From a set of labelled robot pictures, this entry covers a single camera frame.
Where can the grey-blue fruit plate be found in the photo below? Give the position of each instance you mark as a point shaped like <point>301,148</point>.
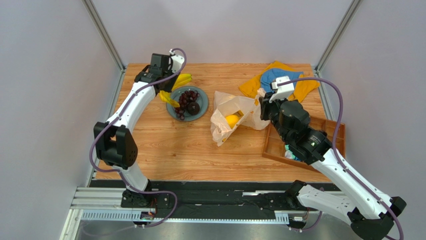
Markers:
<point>202,101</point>

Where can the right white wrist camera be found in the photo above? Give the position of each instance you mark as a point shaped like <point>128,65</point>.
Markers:
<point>282,88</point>

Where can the teal white rolled socks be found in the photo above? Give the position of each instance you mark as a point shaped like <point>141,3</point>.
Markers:
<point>289,154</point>

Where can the yellow cloth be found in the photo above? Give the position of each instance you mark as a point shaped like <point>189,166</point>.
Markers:
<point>301,88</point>

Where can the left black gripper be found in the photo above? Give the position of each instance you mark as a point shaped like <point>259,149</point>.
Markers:
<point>169,88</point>

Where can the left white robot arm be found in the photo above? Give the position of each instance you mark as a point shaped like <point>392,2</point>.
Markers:
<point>113,140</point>

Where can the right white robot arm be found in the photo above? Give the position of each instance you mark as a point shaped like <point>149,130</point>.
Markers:
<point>370,213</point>

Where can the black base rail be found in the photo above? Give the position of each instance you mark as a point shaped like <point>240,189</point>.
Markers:
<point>214,202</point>

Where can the blue bucket hat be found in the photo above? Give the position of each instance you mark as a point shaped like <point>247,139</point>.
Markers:
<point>270,75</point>

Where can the yellow lemon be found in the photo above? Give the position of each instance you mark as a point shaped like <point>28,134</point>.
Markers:
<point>232,120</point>

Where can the dark purple grapes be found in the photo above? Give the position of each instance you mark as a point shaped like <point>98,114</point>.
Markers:
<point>185,98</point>

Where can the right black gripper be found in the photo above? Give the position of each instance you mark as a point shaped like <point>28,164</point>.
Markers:
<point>265,107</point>

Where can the brown wooden divided tray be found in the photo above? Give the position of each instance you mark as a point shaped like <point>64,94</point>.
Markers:
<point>274,147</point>

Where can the translucent plastic bag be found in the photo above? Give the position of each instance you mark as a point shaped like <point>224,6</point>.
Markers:
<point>231,111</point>

